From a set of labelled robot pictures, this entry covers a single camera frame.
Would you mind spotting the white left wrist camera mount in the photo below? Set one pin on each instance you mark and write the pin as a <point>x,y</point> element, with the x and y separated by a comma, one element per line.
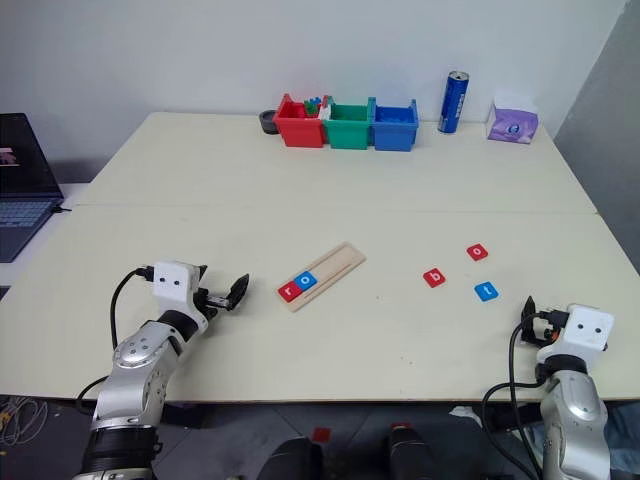
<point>172,282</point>

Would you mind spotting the purple tissue box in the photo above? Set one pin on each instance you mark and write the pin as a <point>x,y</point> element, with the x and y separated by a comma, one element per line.
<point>512,125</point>

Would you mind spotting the blue plastic bin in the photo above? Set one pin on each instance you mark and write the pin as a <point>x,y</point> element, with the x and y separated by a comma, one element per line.
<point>392,137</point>

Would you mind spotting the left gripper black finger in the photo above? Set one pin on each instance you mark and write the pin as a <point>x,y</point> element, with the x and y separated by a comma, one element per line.
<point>239,290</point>
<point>201,272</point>

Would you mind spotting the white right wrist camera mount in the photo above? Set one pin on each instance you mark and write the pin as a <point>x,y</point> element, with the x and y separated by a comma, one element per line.
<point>587,330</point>

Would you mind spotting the black round dish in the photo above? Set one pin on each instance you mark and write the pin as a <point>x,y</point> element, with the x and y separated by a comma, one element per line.
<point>266,125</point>

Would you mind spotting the crumpled white paper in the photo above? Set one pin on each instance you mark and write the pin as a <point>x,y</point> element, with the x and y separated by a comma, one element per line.
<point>464,415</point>

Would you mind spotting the white small part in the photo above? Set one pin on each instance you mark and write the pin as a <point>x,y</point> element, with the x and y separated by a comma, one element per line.
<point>325,110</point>

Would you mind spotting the red plastic bin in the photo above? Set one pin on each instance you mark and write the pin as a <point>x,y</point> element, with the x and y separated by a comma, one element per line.
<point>297,132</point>

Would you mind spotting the red letter tile o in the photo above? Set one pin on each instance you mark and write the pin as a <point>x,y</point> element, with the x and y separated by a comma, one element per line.
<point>477,252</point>

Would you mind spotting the red letter tile r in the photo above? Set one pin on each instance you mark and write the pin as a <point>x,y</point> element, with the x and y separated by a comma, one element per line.
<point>289,292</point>

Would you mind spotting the blue letter tile o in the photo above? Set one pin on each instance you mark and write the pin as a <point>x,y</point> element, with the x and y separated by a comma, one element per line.
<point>306,280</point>

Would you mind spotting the person in blue jeans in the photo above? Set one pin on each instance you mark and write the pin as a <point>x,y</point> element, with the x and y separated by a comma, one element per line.
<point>625,435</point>

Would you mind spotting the red letter tile b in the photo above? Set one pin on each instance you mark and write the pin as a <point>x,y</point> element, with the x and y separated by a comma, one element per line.
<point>434,278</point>

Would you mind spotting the black laptop plug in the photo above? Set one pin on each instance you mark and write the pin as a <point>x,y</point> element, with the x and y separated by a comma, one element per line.
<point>63,209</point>

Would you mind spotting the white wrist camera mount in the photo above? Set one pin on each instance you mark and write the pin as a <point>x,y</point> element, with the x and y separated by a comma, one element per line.
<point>587,330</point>
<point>172,282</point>

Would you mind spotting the dark laptop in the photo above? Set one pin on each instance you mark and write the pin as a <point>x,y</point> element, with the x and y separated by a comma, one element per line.
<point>25,180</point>

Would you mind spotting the dark rounded shape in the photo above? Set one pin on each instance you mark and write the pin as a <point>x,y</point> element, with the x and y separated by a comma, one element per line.
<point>292,460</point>
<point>407,455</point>

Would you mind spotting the blue drink can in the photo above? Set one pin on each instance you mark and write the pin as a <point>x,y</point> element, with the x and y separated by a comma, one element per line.
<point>452,105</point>

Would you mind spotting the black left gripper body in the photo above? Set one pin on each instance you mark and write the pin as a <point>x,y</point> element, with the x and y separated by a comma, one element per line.
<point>212,301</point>

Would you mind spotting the blue letter tile t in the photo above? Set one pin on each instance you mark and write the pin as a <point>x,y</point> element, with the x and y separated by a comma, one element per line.
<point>486,292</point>

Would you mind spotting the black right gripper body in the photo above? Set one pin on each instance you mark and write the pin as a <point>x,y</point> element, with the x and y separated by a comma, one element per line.
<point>541,329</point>

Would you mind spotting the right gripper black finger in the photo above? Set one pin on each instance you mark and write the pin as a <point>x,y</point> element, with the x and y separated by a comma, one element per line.
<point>528,309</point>

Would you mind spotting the green plastic bin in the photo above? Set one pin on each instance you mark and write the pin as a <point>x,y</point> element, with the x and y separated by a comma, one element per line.
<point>347,135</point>

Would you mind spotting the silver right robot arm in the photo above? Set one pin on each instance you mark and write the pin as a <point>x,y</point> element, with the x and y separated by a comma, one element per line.
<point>575,415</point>

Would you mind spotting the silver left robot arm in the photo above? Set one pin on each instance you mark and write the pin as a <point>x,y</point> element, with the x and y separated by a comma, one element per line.
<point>135,360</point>

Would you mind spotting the wooden letter tray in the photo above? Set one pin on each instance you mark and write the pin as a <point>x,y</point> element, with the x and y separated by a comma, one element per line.
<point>335,265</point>

